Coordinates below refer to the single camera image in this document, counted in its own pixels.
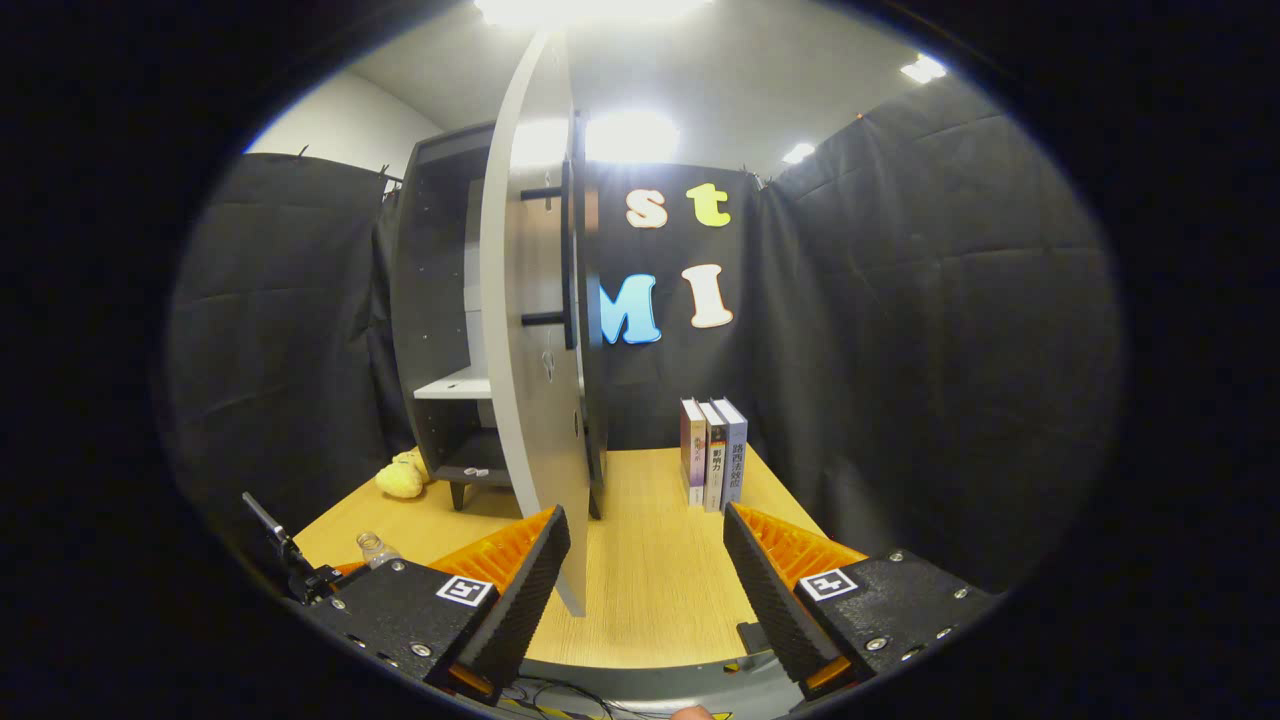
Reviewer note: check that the grey cabinet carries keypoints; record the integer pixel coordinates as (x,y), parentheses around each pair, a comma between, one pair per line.
(435,300)

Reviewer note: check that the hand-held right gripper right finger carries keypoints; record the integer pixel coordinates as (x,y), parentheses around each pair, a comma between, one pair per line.
(765,590)

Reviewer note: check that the black backdrop cloth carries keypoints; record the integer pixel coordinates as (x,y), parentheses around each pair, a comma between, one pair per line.
(900,350)

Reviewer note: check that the ceiling light panel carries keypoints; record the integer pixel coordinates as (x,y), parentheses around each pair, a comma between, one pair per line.
(632,137)
(923,69)
(590,10)
(799,153)

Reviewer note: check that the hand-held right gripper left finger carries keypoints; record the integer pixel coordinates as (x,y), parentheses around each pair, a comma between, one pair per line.
(530,590)

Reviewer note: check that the clear plastic bottle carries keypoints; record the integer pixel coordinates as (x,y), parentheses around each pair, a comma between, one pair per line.
(375,548)

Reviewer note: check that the white spine book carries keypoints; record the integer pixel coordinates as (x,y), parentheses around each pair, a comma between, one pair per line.
(714,460)

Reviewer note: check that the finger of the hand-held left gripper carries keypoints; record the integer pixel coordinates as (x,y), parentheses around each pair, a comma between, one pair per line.
(350,569)

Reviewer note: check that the white cabinet shelf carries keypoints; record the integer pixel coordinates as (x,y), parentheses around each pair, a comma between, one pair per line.
(455,385)

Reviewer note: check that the grey blue book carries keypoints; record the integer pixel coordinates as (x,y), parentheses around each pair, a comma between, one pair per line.
(735,450)

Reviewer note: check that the cream plush toy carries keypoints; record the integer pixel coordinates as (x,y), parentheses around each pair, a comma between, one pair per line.
(400,480)

